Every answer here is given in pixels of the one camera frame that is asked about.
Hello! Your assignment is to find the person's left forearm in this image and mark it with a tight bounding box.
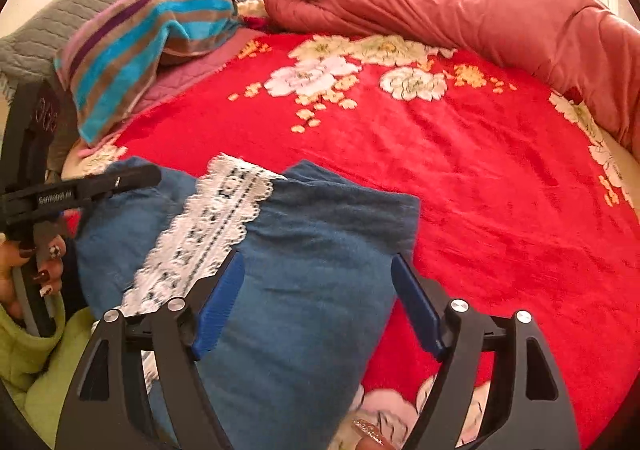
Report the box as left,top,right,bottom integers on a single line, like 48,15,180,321
0,302,68,396

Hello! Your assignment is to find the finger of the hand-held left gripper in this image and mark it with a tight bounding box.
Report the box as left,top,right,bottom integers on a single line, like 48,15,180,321
75,164,162,205

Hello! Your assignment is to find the dark carved panel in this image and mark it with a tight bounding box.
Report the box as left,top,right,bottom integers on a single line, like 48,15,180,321
0,82,68,193

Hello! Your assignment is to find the striped towel pillow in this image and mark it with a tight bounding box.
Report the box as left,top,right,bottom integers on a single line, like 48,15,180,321
54,0,241,145

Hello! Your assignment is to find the cream floral cloth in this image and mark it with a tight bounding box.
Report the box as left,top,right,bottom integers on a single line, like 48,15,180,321
237,0,271,33

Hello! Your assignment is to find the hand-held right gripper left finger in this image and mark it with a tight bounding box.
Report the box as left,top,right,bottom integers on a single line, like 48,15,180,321
55,250,246,450

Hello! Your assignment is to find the red floral blanket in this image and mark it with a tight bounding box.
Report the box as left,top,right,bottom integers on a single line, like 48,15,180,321
65,32,636,450

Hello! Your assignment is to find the pinkish red quilt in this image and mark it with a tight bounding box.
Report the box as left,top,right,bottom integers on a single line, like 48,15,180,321
261,0,640,161

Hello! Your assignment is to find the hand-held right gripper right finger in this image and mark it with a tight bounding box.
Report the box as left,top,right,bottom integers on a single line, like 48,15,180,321
391,254,581,450

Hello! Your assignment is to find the person's left hand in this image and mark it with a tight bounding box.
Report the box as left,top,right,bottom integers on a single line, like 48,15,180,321
0,235,67,321

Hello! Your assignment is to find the blue denim pants lace trim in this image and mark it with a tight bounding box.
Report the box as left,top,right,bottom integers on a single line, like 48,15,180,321
75,153,422,450

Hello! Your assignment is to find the beige bed sheet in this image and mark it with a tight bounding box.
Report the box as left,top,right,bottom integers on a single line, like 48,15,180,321
565,90,640,225

